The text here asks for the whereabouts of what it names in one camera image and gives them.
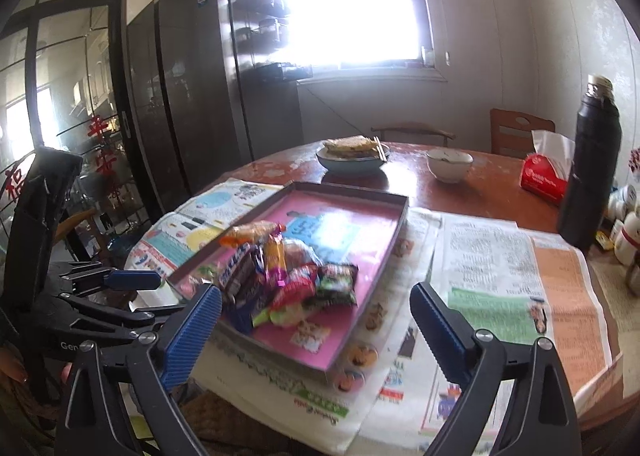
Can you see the brown wooden chair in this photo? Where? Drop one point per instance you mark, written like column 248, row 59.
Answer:
column 511, row 132

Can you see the dark grey refrigerator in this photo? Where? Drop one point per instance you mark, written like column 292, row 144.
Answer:
column 213, row 88

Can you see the red white patterned jar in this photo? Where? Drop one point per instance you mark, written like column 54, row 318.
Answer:
column 634, row 161

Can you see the curved back wooden chair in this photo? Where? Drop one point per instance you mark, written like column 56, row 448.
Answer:
column 414, row 128

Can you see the black green snack packet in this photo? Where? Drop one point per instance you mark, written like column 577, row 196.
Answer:
column 336, row 286

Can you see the teal bowl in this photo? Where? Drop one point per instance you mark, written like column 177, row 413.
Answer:
column 350, row 166

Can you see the blue Oreo cookie packet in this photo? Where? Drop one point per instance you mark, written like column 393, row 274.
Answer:
column 244, row 308

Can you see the glass panel door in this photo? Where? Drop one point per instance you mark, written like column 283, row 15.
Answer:
column 62, row 86

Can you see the bright window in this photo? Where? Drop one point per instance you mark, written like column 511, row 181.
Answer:
column 345, row 6

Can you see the small white bowl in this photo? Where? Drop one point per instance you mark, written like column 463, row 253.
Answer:
column 449, row 166

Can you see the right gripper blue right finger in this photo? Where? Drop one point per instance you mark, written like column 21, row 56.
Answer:
column 540, row 418

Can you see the green label rice cracker packet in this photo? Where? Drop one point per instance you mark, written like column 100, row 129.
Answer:
column 208, row 273

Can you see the black thermos flask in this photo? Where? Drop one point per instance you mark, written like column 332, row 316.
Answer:
column 597, row 144

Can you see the wooden chopsticks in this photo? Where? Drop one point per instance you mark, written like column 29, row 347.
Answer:
column 380, row 149

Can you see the pink lined cardboard tray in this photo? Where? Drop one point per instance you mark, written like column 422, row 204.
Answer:
column 344, row 225

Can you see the white and orange newspaper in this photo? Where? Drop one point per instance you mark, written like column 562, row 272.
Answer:
column 388, row 395

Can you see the red milk candy packet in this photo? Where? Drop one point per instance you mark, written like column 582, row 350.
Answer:
column 301, row 285

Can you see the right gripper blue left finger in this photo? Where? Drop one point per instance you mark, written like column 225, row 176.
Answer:
column 94, row 420

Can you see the small white bottle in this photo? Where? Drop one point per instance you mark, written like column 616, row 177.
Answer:
column 616, row 229

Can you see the purple orange snack bar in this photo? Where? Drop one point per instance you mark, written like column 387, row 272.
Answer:
column 276, row 271

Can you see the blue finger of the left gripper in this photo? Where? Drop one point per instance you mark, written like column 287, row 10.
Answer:
column 92, row 277
column 95, row 317

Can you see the Snickers chocolate bar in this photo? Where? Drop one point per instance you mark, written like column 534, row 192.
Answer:
column 243, row 276

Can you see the clear red jelly packet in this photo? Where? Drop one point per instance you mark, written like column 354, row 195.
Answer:
column 297, row 253

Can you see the red tissue pack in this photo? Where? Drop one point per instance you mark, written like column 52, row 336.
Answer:
column 539, row 177

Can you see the orange cracker packet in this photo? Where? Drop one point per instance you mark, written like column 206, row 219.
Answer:
column 250, row 233

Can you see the stacked flatbread pancakes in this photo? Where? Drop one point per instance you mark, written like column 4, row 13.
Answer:
column 358, row 146

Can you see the colourful Student English newspaper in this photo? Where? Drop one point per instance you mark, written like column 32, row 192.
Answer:
column 181, row 233

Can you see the yellow green candy packet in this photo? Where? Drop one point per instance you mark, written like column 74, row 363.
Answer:
column 287, row 316

